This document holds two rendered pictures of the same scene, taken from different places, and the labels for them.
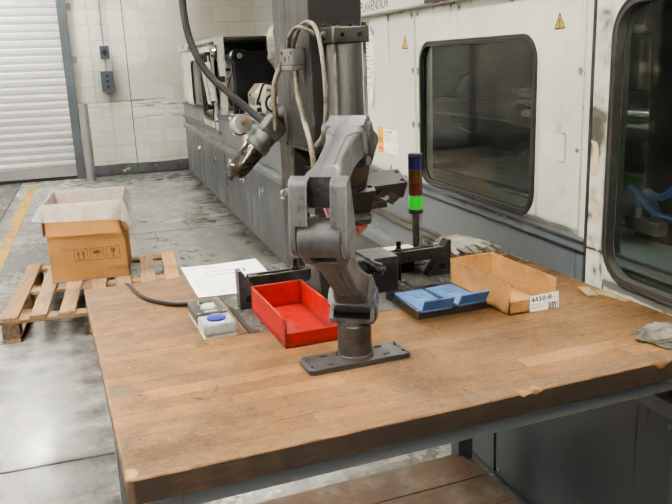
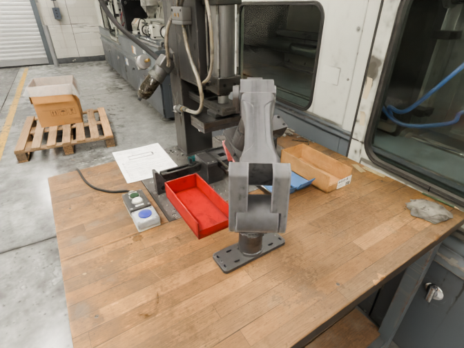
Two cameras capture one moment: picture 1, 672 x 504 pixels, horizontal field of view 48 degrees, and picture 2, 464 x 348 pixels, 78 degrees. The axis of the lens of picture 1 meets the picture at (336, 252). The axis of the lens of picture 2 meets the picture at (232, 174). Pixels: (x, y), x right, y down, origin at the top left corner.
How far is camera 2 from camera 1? 0.77 m
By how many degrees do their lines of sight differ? 20
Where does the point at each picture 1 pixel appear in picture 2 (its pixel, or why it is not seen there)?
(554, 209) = (326, 111)
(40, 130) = (24, 39)
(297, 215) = (237, 202)
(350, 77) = (228, 32)
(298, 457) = not seen: outside the picture
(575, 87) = (352, 39)
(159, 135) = (88, 43)
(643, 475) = not seen: hidden behind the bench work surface
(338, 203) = (281, 192)
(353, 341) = (253, 245)
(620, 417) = not seen: hidden behind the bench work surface
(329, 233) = (268, 217)
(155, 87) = (83, 17)
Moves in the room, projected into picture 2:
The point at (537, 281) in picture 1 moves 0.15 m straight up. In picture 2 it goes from (336, 167) to (344, 130)
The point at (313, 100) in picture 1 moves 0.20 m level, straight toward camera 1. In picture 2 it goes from (198, 49) to (208, 59)
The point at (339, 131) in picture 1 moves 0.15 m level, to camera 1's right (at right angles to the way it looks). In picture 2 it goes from (255, 99) to (331, 94)
